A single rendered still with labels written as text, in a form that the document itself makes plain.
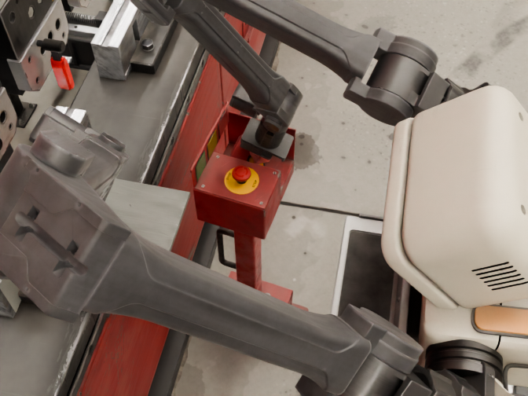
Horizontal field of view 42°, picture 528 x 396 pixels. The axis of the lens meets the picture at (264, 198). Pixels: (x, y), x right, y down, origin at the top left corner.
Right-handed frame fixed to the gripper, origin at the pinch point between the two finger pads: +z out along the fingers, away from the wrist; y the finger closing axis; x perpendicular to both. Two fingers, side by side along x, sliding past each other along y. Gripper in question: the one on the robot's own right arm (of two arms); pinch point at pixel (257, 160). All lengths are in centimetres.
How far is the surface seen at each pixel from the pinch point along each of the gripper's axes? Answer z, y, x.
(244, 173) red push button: -7.9, 1.4, 9.9
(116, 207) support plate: -22.8, 18.0, 37.0
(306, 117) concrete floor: 72, -11, -81
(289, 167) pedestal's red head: 0.5, -7.2, -2.4
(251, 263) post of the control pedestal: 30.7, -9.6, 7.4
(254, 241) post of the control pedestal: 20.7, -7.6, 7.0
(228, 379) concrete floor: 71, -19, 24
